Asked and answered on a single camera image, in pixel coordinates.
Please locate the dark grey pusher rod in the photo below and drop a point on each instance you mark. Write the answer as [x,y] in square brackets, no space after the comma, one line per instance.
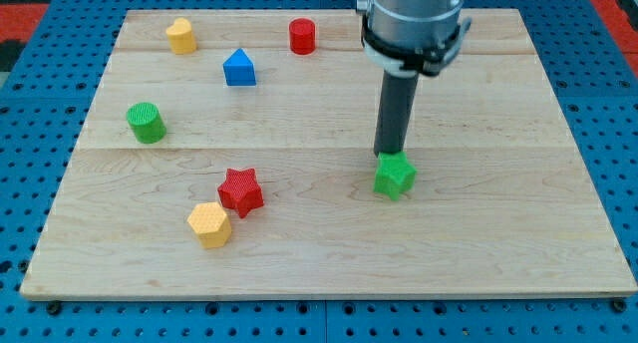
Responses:
[396,101]

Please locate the blue triangle block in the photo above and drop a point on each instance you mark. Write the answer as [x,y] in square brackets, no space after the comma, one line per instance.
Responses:
[239,70]

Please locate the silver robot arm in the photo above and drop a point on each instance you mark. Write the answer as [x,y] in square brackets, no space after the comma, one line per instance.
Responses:
[407,38]

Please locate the green cylinder block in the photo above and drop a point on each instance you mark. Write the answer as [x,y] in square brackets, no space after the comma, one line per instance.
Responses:
[146,123]

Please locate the green star block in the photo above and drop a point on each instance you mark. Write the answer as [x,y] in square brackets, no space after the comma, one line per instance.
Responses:
[394,175]

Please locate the yellow heart block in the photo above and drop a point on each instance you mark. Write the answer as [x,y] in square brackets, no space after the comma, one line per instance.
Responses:
[180,37]

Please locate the red star block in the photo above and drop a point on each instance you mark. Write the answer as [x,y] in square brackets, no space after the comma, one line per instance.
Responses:
[241,191]

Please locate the red cylinder block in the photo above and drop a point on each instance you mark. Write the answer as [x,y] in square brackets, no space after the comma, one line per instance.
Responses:
[302,36]

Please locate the light wooden board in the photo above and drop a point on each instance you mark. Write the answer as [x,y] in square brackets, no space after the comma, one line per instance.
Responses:
[502,206]

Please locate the yellow hexagon block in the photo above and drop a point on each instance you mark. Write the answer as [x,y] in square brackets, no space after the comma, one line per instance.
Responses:
[211,224]

